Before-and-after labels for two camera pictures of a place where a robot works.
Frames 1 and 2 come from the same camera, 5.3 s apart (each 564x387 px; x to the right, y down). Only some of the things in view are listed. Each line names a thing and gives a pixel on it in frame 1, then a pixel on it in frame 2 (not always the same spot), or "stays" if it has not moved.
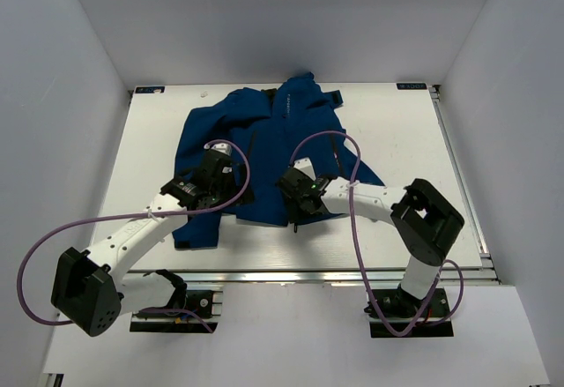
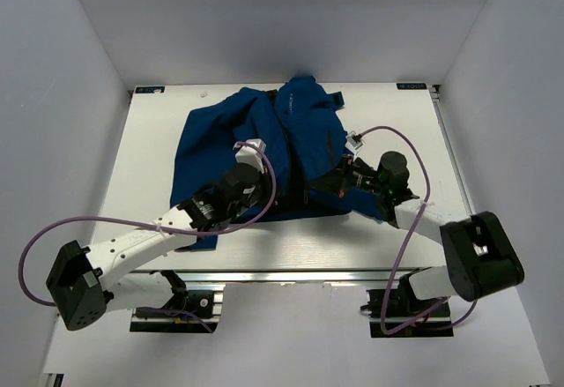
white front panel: [307, 336] stays
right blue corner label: [411, 85] stays
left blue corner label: [149, 90] stays
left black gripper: [231, 180] -> [266, 198]
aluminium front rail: [298, 275] stays
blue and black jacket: [268, 130] stays
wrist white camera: [222, 147] -> [248, 154]
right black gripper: [293, 209] -> [348, 168]
